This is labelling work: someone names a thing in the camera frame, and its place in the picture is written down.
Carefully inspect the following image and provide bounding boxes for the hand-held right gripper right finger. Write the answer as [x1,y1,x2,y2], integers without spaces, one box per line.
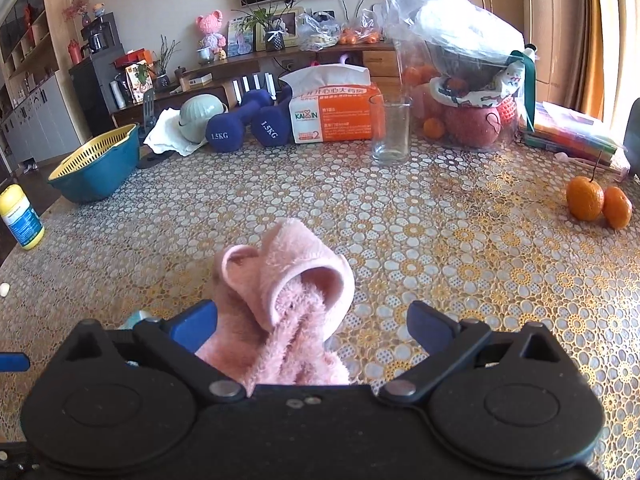
[378,301,563,403]

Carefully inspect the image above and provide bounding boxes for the blue dumbbell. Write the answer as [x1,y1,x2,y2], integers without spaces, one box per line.
[250,84,293,147]
[205,91,266,153]

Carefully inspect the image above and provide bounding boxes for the small plant in dark vase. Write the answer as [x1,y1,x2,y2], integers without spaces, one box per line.
[235,0,296,52]

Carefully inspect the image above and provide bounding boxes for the white cloth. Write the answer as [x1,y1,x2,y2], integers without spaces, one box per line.
[143,108,211,157]

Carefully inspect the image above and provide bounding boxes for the yellow pill bottle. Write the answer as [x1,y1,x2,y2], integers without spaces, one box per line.
[0,184,46,251]

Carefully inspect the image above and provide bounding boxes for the orange box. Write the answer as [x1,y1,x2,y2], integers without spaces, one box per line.
[114,49,153,68]

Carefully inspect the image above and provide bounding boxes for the blue bowl with yellow colander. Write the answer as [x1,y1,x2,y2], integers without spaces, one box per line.
[47,122,141,204]

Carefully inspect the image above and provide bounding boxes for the tangerine with stem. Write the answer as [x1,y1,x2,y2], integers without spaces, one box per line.
[566,150,606,222]

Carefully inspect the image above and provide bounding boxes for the clear bag of tangerines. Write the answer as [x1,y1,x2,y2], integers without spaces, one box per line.
[340,9,383,46]

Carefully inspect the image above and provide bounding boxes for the orange and white tissue pack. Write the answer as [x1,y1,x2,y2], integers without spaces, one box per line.
[278,65,386,144]

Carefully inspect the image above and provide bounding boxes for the teal and white tube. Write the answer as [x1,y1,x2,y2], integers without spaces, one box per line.
[118,310,151,331]

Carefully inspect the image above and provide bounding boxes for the wall shelf unit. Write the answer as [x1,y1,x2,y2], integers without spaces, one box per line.
[0,0,81,171]

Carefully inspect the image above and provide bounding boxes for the small standing picture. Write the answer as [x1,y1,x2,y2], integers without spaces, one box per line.
[227,19,256,56]

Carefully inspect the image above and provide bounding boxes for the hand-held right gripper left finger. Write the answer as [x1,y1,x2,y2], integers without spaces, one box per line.
[47,300,247,403]

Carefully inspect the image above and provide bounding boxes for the grey metal bowl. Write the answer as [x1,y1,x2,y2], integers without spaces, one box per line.
[425,35,516,91]

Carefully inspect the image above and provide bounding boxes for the large clear plastic bag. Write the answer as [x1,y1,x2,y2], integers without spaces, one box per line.
[385,0,538,153]

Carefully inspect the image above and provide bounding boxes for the black cabinet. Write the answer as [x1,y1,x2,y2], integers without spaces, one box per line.
[69,52,126,136]

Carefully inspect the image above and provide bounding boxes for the pink flowers in vase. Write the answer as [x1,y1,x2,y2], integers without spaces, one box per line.
[62,0,93,28]

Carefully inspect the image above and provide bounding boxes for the dark chair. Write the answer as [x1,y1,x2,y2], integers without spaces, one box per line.
[625,110,640,176]

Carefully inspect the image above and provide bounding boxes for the clear glass cup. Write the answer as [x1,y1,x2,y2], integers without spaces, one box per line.
[369,94,413,163]

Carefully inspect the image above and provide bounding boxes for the grey slotted spatula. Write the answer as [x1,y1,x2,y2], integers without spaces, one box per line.
[137,91,168,170]

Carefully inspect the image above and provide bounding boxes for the printed snack bag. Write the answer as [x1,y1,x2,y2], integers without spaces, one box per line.
[124,62,153,106]

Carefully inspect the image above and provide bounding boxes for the pink fluffy towel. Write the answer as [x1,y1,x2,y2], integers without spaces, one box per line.
[195,217,356,386]

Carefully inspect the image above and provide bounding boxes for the clear bag of food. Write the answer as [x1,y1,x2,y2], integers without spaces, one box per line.
[296,10,343,52]

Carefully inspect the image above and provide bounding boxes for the curtain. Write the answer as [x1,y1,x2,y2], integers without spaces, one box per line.
[592,0,640,126]

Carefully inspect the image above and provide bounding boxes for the black coffee machine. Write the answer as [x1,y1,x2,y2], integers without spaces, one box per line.
[80,12,118,56]

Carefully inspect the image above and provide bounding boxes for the patterned white bowl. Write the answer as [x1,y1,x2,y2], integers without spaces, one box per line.
[430,60,523,108]

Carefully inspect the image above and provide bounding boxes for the green ribbon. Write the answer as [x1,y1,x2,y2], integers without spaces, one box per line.
[510,47,538,131]

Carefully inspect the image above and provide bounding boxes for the white router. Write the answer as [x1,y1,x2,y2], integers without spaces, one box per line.
[232,72,278,106]

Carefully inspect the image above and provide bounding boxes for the twig plant in pot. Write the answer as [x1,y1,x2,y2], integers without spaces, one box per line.
[150,35,181,92]

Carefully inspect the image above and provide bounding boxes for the yellow photo frame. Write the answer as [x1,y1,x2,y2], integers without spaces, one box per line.
[255,7,305,51]

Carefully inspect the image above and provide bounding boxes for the pink bear figure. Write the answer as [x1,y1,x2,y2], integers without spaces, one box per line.
[196,14,226,56]

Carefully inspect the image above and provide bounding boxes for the wooden television cabinet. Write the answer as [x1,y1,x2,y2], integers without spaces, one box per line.
[110,40,416,126]

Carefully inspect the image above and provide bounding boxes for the stack of colourful books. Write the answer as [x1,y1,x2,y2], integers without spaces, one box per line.
[517,101,631,181]

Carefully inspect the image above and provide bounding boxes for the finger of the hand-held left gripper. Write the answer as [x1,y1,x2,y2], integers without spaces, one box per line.
[0,352,32,373]

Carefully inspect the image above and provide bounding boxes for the yellow colander basket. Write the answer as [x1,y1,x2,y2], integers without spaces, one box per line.
[48,124,138,181]

